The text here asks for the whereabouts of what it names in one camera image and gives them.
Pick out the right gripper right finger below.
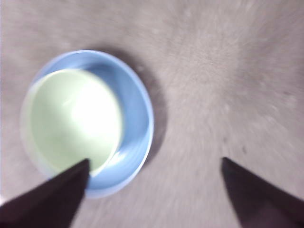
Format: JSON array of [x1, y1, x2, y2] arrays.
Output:
[[221, 156, 304, 228]]

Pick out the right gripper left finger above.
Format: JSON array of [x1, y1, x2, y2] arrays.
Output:
[[0, 158, 91, 228]]

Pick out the blue round plate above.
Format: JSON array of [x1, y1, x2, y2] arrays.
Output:
[[20, 49, 155, 199]]

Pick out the green ribbed bowl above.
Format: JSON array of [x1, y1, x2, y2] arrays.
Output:
[[20, 68, 124, 178]]

